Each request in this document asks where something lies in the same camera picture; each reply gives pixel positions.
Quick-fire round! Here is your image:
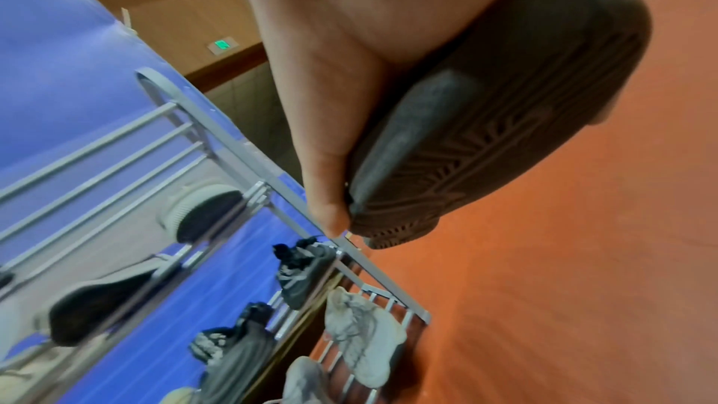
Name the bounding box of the person's right hand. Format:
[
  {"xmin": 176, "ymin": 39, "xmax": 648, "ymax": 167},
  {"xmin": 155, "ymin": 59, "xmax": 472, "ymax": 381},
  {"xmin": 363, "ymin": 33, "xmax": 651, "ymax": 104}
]
[{"xmin": 224, "ymin": 0, "xmax": 619, "ymax": 239}]

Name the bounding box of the grey metal shoe rack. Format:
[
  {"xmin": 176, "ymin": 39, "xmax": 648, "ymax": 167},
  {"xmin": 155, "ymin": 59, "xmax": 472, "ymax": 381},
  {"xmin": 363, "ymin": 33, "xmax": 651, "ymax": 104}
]
[{"xmin": 0, "ymin": 67, "xmax": 434, "ymax": 404}]

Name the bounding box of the black ribbed-sole sneaker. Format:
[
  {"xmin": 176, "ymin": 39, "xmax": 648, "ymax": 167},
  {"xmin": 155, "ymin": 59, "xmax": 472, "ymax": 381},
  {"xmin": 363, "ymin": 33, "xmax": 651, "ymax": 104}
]
[{"xmin": 345, "ymin": 0, "xmax": 655, "ymax": 251}]

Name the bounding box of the black grey mesh sneaker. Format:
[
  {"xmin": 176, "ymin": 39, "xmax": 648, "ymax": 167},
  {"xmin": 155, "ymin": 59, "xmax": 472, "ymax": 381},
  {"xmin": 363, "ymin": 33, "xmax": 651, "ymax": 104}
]
[
  {"xmin": 273, "ymin": 235, "xmax": 342, "ymax": 311},
  {"xmin": 189, "ymin": 302, "xmax": 277, "ymax": 404}
]

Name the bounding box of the cream chunky sneaker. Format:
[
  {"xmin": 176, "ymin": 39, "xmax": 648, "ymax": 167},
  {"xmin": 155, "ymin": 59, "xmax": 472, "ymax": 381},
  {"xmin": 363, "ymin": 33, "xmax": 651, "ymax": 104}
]
[{"xmin": 159, "ymin": 386, "xmax": 199, "ymax": 404}]

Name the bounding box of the green lit exit sign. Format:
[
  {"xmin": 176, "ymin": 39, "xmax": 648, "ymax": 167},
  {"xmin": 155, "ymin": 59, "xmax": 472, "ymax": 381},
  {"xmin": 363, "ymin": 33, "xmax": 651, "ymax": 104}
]
[{"xmin": 206, "ymin": 36, "xmax": 241, "ymax": 57}]

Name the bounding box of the blue printed banner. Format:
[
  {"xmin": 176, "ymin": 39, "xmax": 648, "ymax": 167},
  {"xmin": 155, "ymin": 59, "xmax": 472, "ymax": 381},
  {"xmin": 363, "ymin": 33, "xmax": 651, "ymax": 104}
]
[{"xmin": 0, "ymin": 0, "xmax": 327, "ymax": 404}]

